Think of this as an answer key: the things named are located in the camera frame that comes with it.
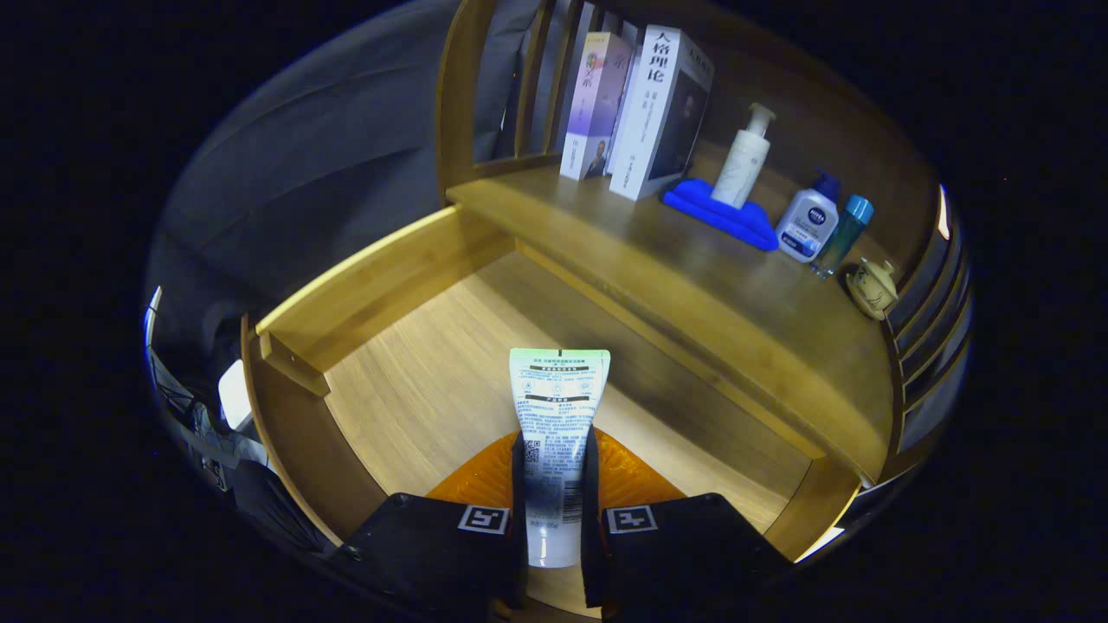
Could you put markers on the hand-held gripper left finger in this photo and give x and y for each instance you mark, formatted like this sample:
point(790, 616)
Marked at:
point(518, 554)

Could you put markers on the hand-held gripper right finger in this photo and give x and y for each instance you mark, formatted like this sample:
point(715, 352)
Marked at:
point(590, 554)

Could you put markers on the white cosmetic tube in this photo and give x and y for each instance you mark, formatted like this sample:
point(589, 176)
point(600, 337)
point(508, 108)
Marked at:
point(558, 407)

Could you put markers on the wooden drawer with black knob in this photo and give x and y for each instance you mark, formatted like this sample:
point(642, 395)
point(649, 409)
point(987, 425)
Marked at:
point(433, 389)

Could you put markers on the wooden countertop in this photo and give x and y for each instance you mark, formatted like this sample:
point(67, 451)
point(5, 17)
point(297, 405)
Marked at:
point(692, 277)

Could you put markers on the wooden cabinet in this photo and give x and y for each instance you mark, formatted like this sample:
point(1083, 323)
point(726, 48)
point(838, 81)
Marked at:
point(456, 112)

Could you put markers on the white rounded object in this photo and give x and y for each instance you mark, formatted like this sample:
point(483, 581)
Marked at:
point(235, 394)

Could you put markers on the blue folded cloth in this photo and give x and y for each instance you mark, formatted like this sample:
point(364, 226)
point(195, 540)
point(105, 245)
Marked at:
point(692, 201)

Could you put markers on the beige lidded teacup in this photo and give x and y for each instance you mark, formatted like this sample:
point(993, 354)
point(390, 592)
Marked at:
point(872, 290)

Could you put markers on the white bottle with blue cap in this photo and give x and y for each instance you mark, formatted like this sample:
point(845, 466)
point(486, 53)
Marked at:
point(807, 221)

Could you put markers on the teal bottle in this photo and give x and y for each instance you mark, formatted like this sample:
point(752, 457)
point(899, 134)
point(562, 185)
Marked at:
point(844, 234)

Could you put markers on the white pump bottle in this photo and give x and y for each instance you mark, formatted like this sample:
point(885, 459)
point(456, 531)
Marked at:
point(743, 164)

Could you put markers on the black backdrop cloth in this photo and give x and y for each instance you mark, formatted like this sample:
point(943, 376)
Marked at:
point(303, 190)

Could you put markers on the thick white book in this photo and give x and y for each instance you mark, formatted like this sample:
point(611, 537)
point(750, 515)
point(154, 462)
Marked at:
point(649, 121)

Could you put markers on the purple book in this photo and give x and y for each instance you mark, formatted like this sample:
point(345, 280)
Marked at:
point(593, 112)

